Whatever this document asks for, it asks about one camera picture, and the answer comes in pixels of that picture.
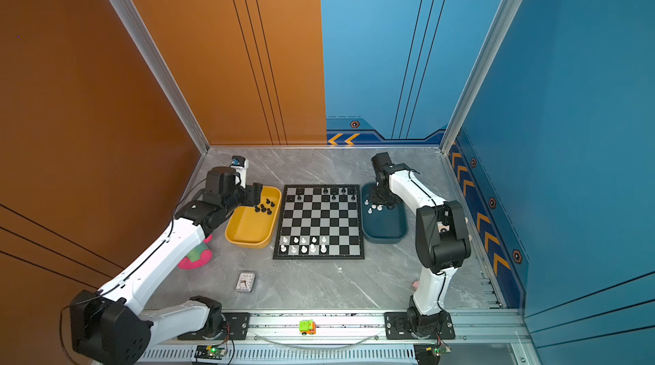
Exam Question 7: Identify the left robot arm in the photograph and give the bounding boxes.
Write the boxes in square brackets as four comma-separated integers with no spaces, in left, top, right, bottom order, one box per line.
[66,156,263,364]

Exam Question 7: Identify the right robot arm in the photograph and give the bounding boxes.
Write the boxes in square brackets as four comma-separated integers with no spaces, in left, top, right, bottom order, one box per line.
[372,152,472,340]

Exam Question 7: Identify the left green circuit board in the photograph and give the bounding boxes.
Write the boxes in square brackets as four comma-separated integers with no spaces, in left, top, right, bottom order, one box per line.
[194,345,230,363]

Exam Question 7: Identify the green circuit board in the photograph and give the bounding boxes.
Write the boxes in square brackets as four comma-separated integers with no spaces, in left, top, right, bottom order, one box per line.
[413,344,452,365]
[194,345,230,363]

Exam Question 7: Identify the right green circuit board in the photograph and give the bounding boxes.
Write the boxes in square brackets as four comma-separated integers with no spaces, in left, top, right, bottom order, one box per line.
[413,344,452,365]

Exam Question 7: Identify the yellow plastic tray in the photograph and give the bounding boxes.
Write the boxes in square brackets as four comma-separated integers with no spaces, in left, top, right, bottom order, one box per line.
[225,186,282,249]

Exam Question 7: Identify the dark teal plastic tray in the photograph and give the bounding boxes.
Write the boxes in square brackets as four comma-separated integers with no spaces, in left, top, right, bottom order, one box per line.
[361,182,409,244]

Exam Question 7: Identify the black white chessboard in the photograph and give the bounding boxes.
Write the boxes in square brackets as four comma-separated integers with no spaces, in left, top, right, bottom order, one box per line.
[273,184,365,260]

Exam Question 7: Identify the pink green plush toy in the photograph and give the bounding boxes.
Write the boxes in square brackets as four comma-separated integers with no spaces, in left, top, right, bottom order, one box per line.
[177,235,213,271]

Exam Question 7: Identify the small clear alarm clock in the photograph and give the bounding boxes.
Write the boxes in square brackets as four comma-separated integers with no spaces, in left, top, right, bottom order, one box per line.
[235,271,256,293]

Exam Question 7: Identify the green orange toy car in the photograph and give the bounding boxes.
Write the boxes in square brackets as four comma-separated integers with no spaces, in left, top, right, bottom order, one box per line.
[298,320,317,335]

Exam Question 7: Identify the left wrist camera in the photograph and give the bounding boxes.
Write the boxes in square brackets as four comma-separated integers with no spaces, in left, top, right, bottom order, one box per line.
[230,155,249,188]

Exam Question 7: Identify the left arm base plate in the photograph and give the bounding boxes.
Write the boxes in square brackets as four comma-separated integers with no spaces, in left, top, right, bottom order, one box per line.
[177,312,251,341]

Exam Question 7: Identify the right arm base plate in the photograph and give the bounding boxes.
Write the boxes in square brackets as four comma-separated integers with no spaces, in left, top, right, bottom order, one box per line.
[384,310,455,340]

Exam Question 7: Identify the aluminium front rail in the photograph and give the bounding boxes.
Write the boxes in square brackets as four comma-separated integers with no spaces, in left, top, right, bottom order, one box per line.
[101,308,533,345]

